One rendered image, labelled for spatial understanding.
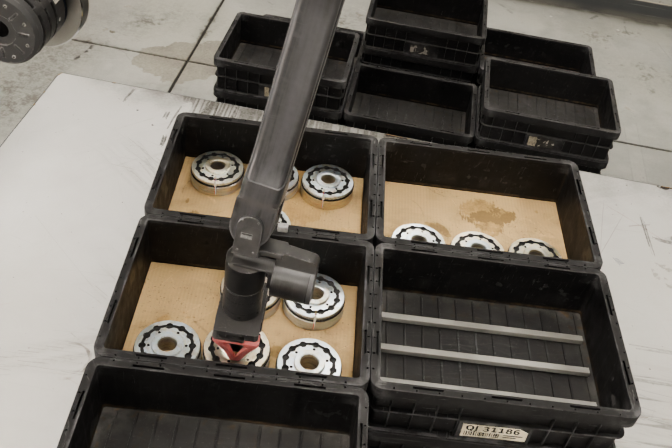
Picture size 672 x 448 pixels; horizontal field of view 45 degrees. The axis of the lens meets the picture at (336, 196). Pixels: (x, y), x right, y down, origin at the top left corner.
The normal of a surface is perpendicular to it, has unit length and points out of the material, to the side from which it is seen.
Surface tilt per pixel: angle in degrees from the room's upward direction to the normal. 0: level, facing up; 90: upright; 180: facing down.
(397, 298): 0
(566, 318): 0
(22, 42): 90
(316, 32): 67
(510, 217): 0
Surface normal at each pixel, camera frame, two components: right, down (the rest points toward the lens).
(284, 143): -0.06, 0.31
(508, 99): 0.11, -0.75
